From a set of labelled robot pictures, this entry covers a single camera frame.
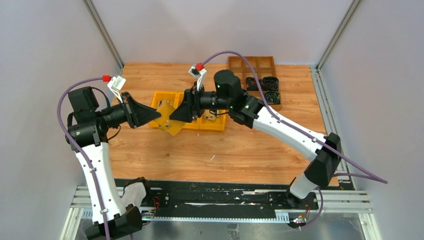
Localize yellow bin right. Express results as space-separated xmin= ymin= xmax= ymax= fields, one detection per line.
xmin=199 ymin=109 xmax=228 ymax=132

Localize yellow bin left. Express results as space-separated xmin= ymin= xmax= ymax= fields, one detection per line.
xmin=149 ymin=91 xmax=179 ymax=130

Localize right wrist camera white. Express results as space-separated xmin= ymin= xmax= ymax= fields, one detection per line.
xmin=188 ymin=62 xmax=207 ymax=91

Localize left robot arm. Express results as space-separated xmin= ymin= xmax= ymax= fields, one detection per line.
xmin=65 ymin=86 xmax=161 ymax=240

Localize yellow leather card holder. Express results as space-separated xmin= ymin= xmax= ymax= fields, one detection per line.
xmin=154 ymin=100 xmax=186 ymax=136

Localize black coiled belt left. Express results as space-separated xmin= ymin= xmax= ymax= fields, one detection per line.
xmin=245 ymin=77 xmax=262 ymax=91

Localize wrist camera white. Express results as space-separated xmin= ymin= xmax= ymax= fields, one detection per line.
xmin=107 ymin=75 xmax=127 ymax=104
xmin=188 ymin=62 xmax=207 ymax=91

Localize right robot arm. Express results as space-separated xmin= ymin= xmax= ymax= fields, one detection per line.
xmin=169 ymin=69 xmax=341 ymax=209

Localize black green coiled belt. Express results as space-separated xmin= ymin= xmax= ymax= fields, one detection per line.
xmin=264 ymin=90 xmax=281 ymax=105

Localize yellow bin middle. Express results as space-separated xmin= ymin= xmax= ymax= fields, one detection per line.
xmin=176 ymin=92 xmax=200 ymax=130

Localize gold cards in bin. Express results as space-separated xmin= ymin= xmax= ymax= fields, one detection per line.
xmin=203 ymin=110 xmax=221 ymax=122

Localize yellow bin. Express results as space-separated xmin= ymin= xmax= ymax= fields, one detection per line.
xmin=176 ymin=92 xmax=200 ymax=130
xmin=199 ymin=109 xmax=228 ymax=132
xmin=149 ymin=91 xmax=179 ymax=130

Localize black coiled belt right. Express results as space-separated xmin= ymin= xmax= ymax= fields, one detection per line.
xmin=260 ymin=76 xmax=280 ymax=92

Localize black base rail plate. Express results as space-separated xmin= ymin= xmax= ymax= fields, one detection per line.
xmin=112 ymin=179 xmax=321 ymax=220

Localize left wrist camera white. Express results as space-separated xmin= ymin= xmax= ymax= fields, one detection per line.
xmin=107 ymin=75 xmax=127 ymax=104

